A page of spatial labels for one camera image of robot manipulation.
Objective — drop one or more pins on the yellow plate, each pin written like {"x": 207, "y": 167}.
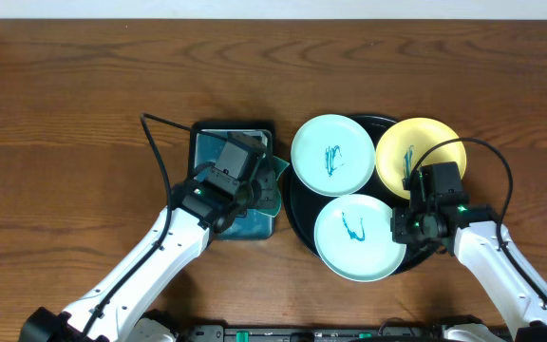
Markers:
{"x": 402, "y": 145}

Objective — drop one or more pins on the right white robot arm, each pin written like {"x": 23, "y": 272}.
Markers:
{"x": 472, "y": 234}

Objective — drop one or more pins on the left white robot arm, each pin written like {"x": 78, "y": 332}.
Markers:
{"x": 112, "y": 309}

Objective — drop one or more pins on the rectangular tray with soapy water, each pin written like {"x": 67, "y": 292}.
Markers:
{"x": 250, "y": 225}

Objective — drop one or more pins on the green yellow sponge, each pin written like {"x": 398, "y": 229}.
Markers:
{"x": 268, "y": 198}

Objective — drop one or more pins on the mint plate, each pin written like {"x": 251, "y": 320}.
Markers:
{"x": 333, "y": 155}
{"x": 352, "y": 236}

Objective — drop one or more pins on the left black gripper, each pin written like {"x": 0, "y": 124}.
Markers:
{"x": 264, "y": 185}

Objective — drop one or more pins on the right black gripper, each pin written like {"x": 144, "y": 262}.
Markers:
{"x": 399, "y": 227}

